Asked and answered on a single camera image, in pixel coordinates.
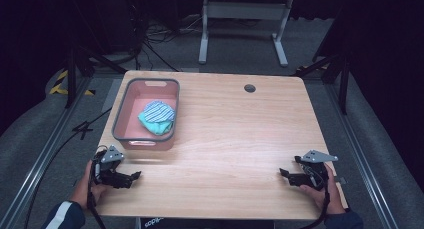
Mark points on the grey metal desk frame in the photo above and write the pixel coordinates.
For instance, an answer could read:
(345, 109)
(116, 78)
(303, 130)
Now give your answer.
(245, 10)

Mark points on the aluminium floor rail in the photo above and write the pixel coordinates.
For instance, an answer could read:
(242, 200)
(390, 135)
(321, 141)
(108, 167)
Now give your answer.
(36, 169)
(363, 162)

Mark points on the yellow black floor tape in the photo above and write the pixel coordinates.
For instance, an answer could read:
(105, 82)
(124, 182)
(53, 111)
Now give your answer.
(56, 87)

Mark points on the grey table grommet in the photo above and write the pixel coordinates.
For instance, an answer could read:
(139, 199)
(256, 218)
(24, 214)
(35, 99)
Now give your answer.
(249, 88)

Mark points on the teal cloth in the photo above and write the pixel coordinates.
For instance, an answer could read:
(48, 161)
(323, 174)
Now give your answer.
(156, 126)

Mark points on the blue striped cloth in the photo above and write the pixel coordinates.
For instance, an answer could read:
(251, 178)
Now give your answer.
(160, 111)

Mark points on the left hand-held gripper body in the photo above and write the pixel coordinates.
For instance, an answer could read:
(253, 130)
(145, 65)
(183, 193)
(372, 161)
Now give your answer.
(107, 171)

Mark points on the pink basket with grey rim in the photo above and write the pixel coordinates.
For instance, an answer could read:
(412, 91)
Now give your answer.
(133, 115)

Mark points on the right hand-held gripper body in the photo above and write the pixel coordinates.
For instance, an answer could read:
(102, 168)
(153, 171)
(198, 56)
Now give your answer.
(313, 170)

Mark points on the person's left hand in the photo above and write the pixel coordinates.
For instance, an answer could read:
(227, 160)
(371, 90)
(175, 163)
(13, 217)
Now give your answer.
(87, 189)

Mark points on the person's right hand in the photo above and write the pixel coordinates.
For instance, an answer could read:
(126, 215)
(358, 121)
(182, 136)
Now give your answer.
(328, 195)

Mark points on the black metal stand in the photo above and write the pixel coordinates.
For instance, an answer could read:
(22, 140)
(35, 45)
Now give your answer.
(70, 79)
(343, 85)

